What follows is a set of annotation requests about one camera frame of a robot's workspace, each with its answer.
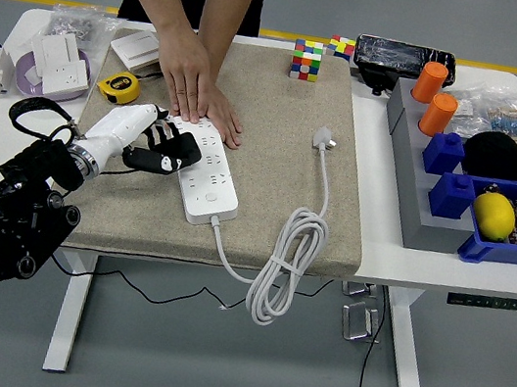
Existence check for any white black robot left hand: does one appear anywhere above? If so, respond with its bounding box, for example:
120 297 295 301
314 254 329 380
69 91 194 186

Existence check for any person's left hand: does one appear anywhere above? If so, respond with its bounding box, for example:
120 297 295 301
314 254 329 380
200 83 252 151

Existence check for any person's right hand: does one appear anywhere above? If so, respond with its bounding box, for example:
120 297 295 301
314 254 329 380
144 25 221 127

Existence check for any black plug with cord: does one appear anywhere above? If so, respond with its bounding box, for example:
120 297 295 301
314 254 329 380
45 112 273 320

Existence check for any white power strip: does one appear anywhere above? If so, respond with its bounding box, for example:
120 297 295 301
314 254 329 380
154 112 254 233

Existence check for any yellow tape measure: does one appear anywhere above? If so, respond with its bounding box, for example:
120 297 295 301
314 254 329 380
93 62 161 112

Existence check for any grey-brown mat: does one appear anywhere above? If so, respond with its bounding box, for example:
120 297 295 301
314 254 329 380
54 15 395 296

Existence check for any white socket panel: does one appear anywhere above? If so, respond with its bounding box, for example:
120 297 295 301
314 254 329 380
39 53 94 102

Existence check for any small white plastic piece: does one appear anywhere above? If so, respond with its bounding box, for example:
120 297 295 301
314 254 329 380
23 68 47 90

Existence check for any large Rubik's cube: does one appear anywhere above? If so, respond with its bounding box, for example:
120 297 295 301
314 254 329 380
288 36 325 84

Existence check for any purple bowl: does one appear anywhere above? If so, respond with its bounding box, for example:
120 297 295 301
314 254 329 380
10 38 98 112

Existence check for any clear bag of screws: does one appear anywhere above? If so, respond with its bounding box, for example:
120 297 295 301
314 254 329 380
44 0 124 56

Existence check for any small Rubik's cube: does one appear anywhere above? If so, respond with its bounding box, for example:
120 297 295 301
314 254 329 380
324 33 357 64

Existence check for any black table control panel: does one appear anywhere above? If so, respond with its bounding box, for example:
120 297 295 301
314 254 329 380
446 287 517 316

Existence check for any white table leg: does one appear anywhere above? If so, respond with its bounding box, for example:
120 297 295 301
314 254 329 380
367 283 442 387
41 247 101 378

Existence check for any black wrapped box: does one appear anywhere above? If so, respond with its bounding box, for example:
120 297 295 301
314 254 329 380
348 32 461 108

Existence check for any grey stepped block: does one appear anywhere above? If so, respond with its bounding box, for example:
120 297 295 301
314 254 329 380
363 73 499 260

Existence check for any orange cylinder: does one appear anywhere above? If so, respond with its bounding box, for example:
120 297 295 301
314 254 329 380
409 58 450 107
415 89 461 142

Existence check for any blue plastic bin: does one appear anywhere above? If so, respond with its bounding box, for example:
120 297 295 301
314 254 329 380
455 170 517 271

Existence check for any blue plastic block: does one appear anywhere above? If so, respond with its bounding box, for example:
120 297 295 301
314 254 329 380
419 127 470 180
424 168 481 224

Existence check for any yellow lemon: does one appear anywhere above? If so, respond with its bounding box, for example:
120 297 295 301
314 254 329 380
466 188 517 246

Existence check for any clear bag of parts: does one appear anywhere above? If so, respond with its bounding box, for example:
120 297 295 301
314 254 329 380
439 78 517 148

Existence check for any black cloth bundle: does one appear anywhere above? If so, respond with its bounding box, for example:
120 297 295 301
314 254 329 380
458 126 517 184

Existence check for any white wall switch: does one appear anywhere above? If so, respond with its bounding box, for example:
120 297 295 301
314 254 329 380
106 24 164 75

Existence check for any white power strip cord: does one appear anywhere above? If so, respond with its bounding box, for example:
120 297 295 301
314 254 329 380
195 109 349 336

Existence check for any white switch panel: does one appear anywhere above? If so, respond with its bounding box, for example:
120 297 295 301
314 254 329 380
27 26 85 74

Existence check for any silver metal bracket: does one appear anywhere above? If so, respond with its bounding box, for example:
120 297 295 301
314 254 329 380
340 279 381 303
336 297 388 348

